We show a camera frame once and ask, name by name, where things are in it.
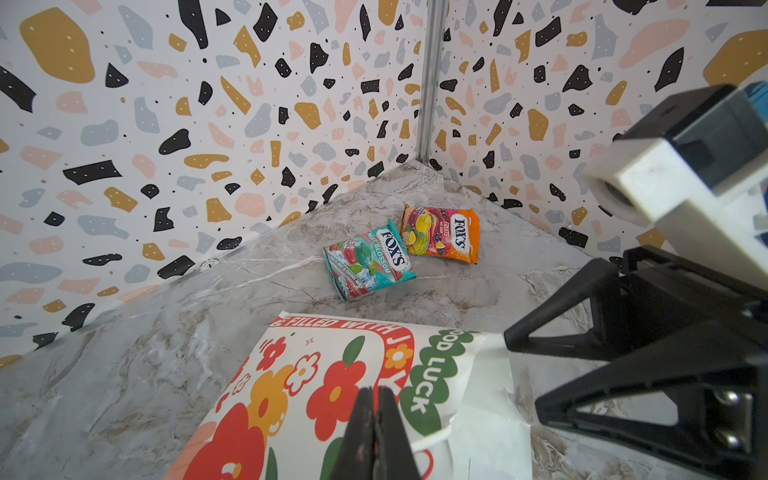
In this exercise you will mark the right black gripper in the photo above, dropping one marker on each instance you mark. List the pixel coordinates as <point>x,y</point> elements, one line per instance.
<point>694,394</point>

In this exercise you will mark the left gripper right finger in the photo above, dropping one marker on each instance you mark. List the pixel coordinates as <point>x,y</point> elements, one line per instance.
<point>394,459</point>

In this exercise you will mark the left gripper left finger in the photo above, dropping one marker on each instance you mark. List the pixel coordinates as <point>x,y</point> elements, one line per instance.
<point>356,455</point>

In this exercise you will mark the white paper gift bag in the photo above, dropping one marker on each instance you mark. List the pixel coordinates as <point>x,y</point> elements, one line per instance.
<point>285,411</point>

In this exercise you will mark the teal Fox's candy packet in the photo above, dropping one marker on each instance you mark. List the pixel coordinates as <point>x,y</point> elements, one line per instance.
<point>368,263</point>

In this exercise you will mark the orange Fox's fruits candy packet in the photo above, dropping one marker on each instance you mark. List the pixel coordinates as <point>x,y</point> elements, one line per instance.
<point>439,232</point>

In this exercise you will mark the right metal corner post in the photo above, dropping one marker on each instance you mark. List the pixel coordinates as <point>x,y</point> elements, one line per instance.
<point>432,54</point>

